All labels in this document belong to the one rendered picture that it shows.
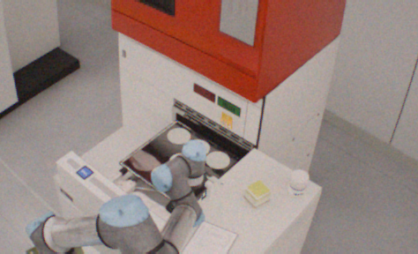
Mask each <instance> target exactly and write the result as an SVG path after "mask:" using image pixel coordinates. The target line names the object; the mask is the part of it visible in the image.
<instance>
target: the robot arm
mask: <svg viewBox="0 0 418 254"><path fill-rule="evenodd" d="M205 159H206V147H205V145H204V144H203V143H201V142H200V141H196V140H191V141H188V142H186V143H185V144H184V146H183V151H182V152H181V153H180V154H178V155H177V156H176V157H175V158H173V159H172V160H170V161H168V162H166V163H165V164H161V165H160V166H159V167H158V168H156V169H155V170H154V171H153V172H152V174H151V177H152V180H153V184H154V185H155V186H156V188H157V189H158V190H159V191H160V192H163V193H164V192H166V193H167V194H168V197H169V199H170V201H169V203H168V204H167V205H166V206H165V209H166V210H167V211H168V212H169V213H170V215H169V217H168V221H167V222H166V224H165V226H164V227H163V229H162V230H161V231H160V230H159V229H158V227H157V225H156V224H155V222H154V220H153V217H152V216H151V215H150V213H149V211H148V208H147V206H146V205H145V204H144V202H143V200H142V199H141V197H139V196H137V195H132V194H130V195H124V194H123V195H121V196H119V197H118V198H112V199H110V200H109V201H108V202H105V203H104V204H103V205H102V206H101V207H100V211H99V212H98V213H97V214H95V215H90V216H83V217H79V218H76V219H75V218H72V219H68V220H66V219H64V218H62V217H61V216H56V215H55V214H54V212H53V211H52V210H50V211H48V212H46V213H44V214H42V215H41V216H40V217H38V218H36V219H35V220H32V222H30V223H29V224H27V225H26V232H27V234H28V237H29V238H31V240H32V242H33V244H34V246H35V248H36V249H37V251H38V253H39V254H78V253H77V252H76V251H75V250H74V248H73V247H83V246H94V245H105V246H106V247H107V248H110V249H119V250H120V251H121V252H122V254H180V250H181V248H182V247H183V244H184V242H185V240H186V238H187V237H188V235H189V233H190V231H191V229H192V228H194V227H196V226H198V225H199V224H201V223H202V222H203V221H205V215H204V213H203V209H202V207H201V206H200V204H199V202H198V201H199V200H200V199H201V197H202V199H201V200H203V199H204V198H206V192H207V188H206V187H205V186H204V182H205V174H204V172H205ZM202 188H205V189H204V190H202ZM204 193H205V195H204ZM203 195H204V196H203Z"/></svg>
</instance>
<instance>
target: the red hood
mask: <svg viewBox="0 0 418 254"><path fill-rule="evenodd" d="M346 1H347V0H111V12H112V14H111V23H112V29H114V30H116V31H117V32H119V33H120V34H124V35H126V36H128V37H130V38H131V39H133V40H134V41H137V42H141V44H143V45H145V46H147V47H148V48H150V49H152V50H154V51H156V52H158V53H160V54H163V55H164V56H167V57H169V58H171V59H173V60H175V61H176V62H178V63H180V64H182V65H184V66H185V67H187V68H189V69H191V70H193V71H196V72H197V73H199V74H201V75H203V76H205V77H207V78H209V79H210V80H212V81H214V82H216V83H218V84H220V85H221V86H224V87H225V88H227V89H228V90H230V91H232V92H233V93H236V94H238V95H240V96H242V97H243V98H244V99H246V100H248V101H252V102H254V103H257V102H258V101H260V100H261V99H262V98H263V97H264V96H266V95H267V94H268V93H270V92H271V91H272V90H273V89H274V88H275V87H276V86H278V85H279V84H280V83H281V82H283V80H284V79H285V78H287V77H288V76H289V75H290V74H292V73H293V72H294V71H296V70H297V69H299V68H301V67H302V65H303V64H305V63H306V62H307V61H309V60H310V59H311V58H312V57H313V56H314V55H316V54H317V53H318V52H319V51H320V50H321V49H322V48H323V47H326V46H327V44H329V43H330V42H331V41H333V40H334V39H335V38H337V37H338V36H339V34H340V32H341V25H342V23H343V17H344V13H345V12H344V10H345V8H346Z"/></svg>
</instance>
